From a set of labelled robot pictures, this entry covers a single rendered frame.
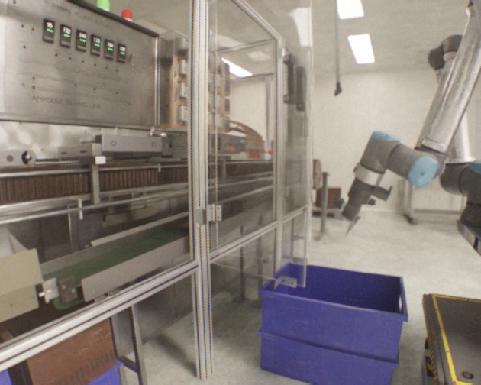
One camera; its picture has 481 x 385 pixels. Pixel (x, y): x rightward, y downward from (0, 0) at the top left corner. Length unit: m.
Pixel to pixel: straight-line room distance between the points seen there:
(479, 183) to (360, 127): 4.64
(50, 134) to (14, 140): 0.14
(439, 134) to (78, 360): 1.28
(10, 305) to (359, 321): 1.12
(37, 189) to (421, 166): 1.10
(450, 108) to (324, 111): 5.15
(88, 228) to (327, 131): 5.34
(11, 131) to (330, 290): 1.59
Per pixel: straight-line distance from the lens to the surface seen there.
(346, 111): 6.00
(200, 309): 1.24
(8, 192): 0.93
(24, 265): 0.82
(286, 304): 1.26
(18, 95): 1.33
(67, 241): 1.17
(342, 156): 5.93
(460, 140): 1.56
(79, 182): 1.03
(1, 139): 1.21
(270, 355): 1.43
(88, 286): 0.91
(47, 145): 1.27
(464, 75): 1.03
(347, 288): 1.58
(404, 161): 0.90
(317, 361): 1.37
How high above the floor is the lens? 0.99
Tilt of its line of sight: 7 degrees down
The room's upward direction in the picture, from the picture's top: straight up
